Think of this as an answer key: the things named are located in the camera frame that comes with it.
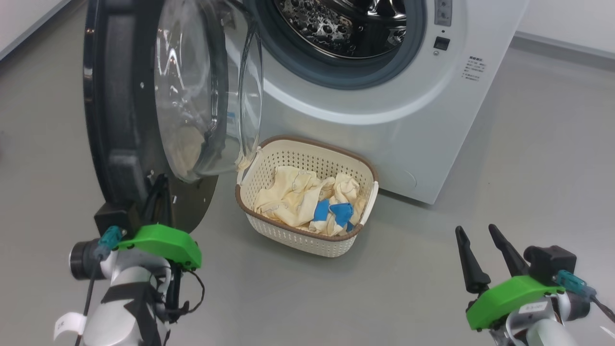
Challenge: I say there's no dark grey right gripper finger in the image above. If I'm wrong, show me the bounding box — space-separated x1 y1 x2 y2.
489 224 529 277
455 226 492 294

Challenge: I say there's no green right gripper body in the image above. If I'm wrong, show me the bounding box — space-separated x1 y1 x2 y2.
465 275 565 331

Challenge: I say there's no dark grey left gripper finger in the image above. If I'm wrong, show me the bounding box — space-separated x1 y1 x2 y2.
142 179 161 225
159 174 172 226

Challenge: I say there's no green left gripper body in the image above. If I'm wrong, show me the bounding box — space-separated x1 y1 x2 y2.
115 224 202 270

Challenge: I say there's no round black glass washer door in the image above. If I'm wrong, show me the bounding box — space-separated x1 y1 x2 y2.
83 0 264 236

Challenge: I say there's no white front-load washing machine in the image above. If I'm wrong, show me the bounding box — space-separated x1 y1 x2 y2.
219 0 529 206

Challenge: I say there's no cream perforated basket brown rim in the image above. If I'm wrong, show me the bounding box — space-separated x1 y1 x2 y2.
235 135 379 258

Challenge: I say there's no teal left camera cable connector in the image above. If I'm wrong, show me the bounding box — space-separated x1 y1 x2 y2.
98 226 124 261

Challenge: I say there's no teal camera cable connector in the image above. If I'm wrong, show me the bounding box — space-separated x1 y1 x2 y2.
98 226 124 261
553 270 597 298

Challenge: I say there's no teal right camera cable connector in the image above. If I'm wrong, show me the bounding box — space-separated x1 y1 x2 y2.
553 270 597 298

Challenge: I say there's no thin black left gripper cable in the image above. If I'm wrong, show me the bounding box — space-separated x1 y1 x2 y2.
166 267 206 323

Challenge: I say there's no black left camera cable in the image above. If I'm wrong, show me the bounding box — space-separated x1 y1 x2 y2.
74 257 99 346

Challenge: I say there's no black camera cable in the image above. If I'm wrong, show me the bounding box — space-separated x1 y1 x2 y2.
74 257 99 346
589 294 615 323

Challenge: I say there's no black right camera cable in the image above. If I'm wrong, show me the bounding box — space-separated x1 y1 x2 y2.
589 294 615 323

